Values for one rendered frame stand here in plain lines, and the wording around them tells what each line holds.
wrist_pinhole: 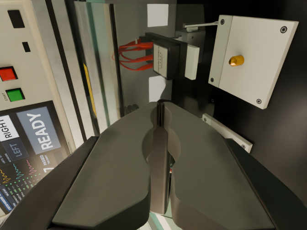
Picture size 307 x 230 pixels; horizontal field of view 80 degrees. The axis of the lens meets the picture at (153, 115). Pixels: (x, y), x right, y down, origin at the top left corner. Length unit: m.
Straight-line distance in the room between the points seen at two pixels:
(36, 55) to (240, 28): 0.37
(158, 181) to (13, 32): 0.31
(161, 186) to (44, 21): 0.28
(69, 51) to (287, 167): 0.45
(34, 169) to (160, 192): 0.37
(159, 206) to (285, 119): 0.29
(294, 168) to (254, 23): 0.27
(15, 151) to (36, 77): 0.16
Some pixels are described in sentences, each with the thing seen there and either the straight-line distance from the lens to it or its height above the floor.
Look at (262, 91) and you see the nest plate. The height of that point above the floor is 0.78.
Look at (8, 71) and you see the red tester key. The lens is 0.38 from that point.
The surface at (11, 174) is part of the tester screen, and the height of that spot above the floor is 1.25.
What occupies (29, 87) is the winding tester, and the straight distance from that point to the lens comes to 0.40.
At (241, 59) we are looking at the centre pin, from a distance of 0.41.
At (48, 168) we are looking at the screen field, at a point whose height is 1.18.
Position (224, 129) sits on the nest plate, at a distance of 0.49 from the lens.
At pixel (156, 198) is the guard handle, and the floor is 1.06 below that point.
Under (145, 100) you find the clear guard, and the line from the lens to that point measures 0.16.
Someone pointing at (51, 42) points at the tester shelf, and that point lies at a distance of 0.35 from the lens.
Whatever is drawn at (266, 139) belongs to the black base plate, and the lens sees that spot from 0.44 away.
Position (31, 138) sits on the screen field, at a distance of 0.45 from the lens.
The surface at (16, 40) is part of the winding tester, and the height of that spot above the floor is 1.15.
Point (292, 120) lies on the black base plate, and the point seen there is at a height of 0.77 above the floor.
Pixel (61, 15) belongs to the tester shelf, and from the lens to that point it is 0.34.
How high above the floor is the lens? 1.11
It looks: 23 degrees down
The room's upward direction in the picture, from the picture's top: 106 degrees counter-clockwise
